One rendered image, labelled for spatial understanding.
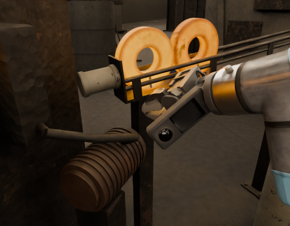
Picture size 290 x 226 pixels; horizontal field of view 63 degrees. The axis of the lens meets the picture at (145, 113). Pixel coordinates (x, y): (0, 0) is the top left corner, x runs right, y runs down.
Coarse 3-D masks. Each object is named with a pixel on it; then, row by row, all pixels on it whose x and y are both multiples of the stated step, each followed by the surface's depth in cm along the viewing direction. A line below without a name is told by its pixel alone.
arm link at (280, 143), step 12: (276, 132) 28; (288, 132) 27; (276, 144) 28; (288, 144) 27; (276, 156) 29; (288, 156) 27; (276, 168) 29; (288, 168) 27; (276, 180) 30; (288, 180) 28; (288, 192) 28; (288, 204) 28
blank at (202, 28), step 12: (180, 24) 62; (192, 24) 61; (204, 24) 63; (180, 36) 61; (192, 36) 62; (204, 36) 64; (216, 36) 66; (180, 48) 62; (204, 48) 67; (216, 48) 68; (180, 60) 63; (192, 60) 66
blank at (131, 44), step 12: (132, 36) 54; (144, 36) 56; (156, 36) 57; (120, 48) 55; (132, 48) 55; (156, 48) 58; (168, 48) 60; (132, 60) 56; (156, 60) 61; (168, 60) 62; (132, 72) 58; (144, 72) 61; (168, 72) 63; (156, 84) 62
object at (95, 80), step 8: (112, 64) 57; (80, 72) 53; (88, 72) 53; (96, 72) 54; (104, 72) 54; (112, 72) 55; (80, 80) 52; (88, 80) 52; (96, 80) 53; (104, 80) 54; (112, 80) 55; (120, 80) 56; (80, 88) 55; (88, 88) 52; (96, 88) 54; (104, 88) 55; (112, 88) 57; (88, 96) 55
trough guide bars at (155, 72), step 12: (264, 36) 83; (288, 36) 79; (240, 48) 70; (252, 48) 73; (264, 48) 76; (204, 60) 65; (216, 60) 67; (228, 60) 69; (156, 72) 59; (132, 84) 57; (144, 84) 58
